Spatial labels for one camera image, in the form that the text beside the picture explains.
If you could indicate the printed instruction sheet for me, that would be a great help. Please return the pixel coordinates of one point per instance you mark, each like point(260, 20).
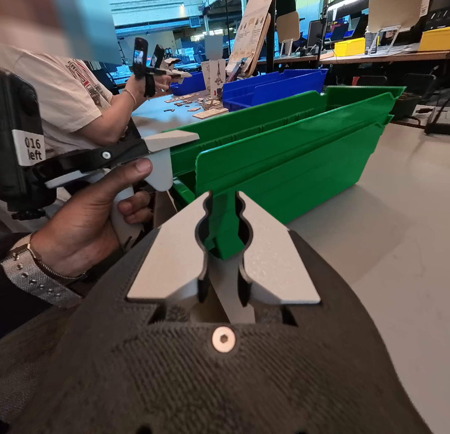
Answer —
point(251, 29)

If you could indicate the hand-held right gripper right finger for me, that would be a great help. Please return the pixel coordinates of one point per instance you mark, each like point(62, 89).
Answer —
point(277, 265)

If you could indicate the grey desk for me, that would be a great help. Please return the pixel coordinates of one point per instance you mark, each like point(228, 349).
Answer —
point(154, 114)
point(386, 230)

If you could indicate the blue plastic bin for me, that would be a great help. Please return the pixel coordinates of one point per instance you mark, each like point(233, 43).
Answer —
point(274, 89)
point(188, 84)

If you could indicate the scattered wooden puzzle pieces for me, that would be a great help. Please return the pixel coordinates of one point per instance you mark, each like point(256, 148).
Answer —
point(211, 113)

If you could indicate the person's left hand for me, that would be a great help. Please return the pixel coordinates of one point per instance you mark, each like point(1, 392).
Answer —
point(81, 230)

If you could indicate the white card with tower drawing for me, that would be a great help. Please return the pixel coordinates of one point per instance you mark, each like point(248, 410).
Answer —
point(217, 75)

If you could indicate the grey studded wrist cuff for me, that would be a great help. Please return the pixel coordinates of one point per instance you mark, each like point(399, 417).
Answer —
point(31, 282)

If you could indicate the person's left forearm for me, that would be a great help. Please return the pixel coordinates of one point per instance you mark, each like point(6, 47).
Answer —
point(14, 311)

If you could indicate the yellow plastic bin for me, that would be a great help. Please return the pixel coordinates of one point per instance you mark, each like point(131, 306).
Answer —
point(349, 47)
point(436, 40)

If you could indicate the wooden document stand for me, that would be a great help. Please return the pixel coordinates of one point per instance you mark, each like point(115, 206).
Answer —
point(264, 43)
point(397, 8)
point(288, 26)

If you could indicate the long wooden workbench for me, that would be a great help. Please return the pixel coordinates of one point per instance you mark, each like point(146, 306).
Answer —
point(386, 57)

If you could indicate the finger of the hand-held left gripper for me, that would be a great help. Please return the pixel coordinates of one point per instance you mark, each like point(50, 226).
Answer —
point(165, 140)

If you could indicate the black hanging panel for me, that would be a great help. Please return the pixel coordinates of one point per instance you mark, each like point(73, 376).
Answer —
point(285, 1)

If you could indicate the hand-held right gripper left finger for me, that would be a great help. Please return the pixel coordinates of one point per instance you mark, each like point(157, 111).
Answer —
point(168, 265)

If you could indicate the black device with green lights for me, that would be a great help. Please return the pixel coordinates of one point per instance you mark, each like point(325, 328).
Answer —
point(402, 107)

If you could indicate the black support post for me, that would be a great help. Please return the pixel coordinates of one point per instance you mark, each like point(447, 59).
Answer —
point(270, 36)

